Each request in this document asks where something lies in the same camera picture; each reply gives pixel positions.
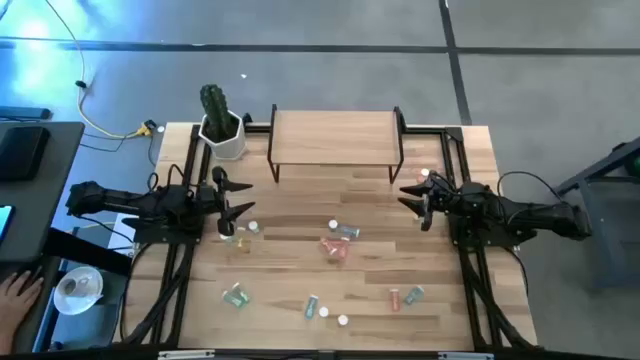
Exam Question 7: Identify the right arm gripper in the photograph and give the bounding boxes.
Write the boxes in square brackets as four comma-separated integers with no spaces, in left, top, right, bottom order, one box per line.
[397,171,457,233]

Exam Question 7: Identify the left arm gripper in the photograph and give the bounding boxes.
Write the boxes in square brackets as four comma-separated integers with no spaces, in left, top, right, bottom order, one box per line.
[196,165,257,238]

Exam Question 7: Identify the blue pill bottle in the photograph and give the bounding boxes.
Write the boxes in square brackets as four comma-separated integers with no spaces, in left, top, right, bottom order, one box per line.
[303,293,320,321]

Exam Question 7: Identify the green cactus plant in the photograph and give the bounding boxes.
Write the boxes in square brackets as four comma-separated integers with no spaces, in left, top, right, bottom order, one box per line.
[199,83,240,144]

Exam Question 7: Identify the white paper sheet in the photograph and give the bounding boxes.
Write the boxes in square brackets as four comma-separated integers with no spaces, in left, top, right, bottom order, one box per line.
[107,212,136,251]

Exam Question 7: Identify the black side desk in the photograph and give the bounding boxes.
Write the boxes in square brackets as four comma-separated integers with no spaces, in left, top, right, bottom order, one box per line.
[0,227,134,354]

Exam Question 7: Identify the dark grey desk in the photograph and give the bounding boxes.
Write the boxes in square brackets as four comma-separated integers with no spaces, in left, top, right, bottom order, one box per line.
[0,121,86,264]

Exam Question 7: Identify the blue-grey metal cart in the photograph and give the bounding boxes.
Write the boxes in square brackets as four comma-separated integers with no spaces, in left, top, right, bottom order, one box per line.
[557,134,640,294]

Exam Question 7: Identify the black rectangular pad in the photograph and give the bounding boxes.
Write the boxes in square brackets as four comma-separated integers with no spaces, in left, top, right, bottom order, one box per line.
[0,125,51,182]

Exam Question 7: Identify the black flat bar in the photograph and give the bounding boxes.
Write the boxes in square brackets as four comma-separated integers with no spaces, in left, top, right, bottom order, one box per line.
[0,105,53,121]

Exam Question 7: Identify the smartphone with lit screen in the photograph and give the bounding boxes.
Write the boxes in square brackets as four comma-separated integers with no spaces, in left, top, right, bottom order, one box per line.
[0,204,15,246]

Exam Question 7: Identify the person's hand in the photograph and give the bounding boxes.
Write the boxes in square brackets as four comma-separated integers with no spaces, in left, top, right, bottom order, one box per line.
[0,269,45,351]

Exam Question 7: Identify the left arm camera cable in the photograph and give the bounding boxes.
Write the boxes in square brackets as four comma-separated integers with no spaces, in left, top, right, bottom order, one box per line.
[146,162,187,196]

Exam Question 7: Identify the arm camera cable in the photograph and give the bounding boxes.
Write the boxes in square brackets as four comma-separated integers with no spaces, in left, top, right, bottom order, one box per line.
[497,170,565,202]
[146,162,187,196]

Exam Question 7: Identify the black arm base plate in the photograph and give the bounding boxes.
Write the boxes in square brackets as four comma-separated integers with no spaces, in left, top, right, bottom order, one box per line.
[121,215,206,246]
[448,219,539,250]

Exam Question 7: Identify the wooden shelf black metal frame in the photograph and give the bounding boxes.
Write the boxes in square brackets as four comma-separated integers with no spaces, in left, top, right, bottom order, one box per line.
[266,103,406,185]

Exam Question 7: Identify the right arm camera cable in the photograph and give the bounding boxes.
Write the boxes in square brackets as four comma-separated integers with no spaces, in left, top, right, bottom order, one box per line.
[497,170,565,202]

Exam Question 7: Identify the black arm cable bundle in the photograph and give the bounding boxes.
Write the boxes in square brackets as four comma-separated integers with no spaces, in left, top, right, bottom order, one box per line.
[457,247,534,351]
[119,242,197,347]

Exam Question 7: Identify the silver edge bracket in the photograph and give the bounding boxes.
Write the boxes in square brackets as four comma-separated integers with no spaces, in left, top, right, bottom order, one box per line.
[158,349,216,360]
[437,351,495,360]

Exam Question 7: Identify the yellow floor cable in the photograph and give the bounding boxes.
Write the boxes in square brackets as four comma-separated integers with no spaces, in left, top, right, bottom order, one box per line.
[43,0,151,140]

